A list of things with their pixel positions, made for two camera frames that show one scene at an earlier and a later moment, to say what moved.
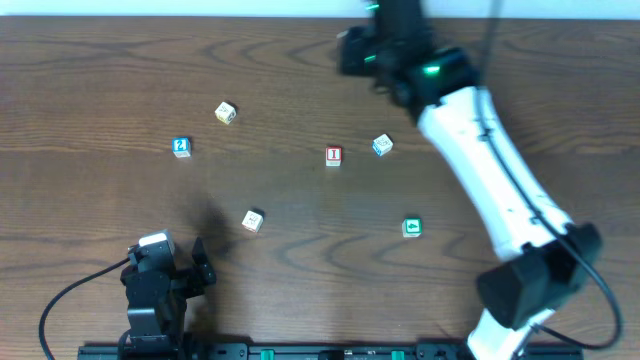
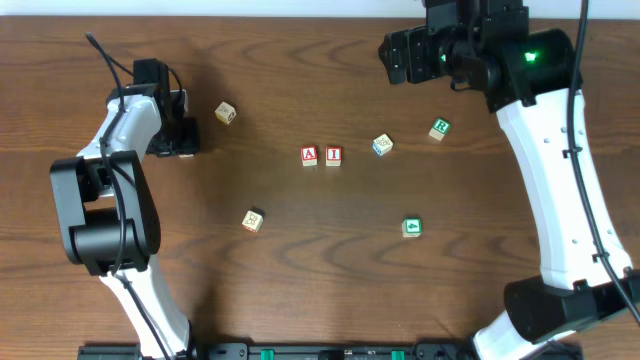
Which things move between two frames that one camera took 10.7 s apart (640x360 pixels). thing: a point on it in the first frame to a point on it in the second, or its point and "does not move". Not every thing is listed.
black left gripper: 179,280 to 179,142
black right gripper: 353,55 to 398,57
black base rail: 324,352 does not move
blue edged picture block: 382,144 does not move
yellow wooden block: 225,113 does not move
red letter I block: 333,156 does not move
